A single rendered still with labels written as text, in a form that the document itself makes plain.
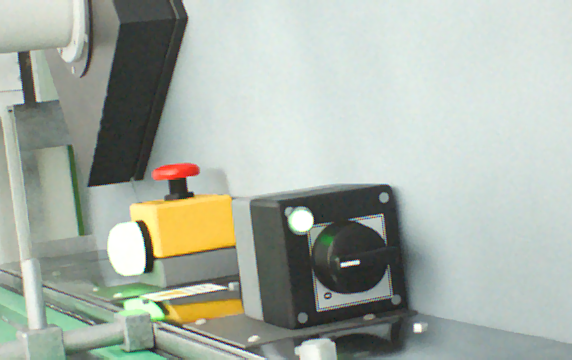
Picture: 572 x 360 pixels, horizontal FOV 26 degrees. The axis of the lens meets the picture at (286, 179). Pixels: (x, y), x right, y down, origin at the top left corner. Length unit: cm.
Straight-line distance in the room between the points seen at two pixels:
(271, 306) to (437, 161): 14
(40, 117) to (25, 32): 32
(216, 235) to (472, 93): 39
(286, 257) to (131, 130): 49
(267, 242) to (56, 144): 76
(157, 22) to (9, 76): 405
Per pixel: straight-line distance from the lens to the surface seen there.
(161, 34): 111
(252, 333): 76
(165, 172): 104
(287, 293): 75
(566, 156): 63
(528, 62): 65
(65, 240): 150
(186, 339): 80
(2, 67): 513
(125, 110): 118
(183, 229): 102
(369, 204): 77
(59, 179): 150
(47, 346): 85
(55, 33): 120
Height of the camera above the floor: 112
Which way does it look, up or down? 23 degrees down
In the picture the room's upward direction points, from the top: 98 degrees counter-clockwise
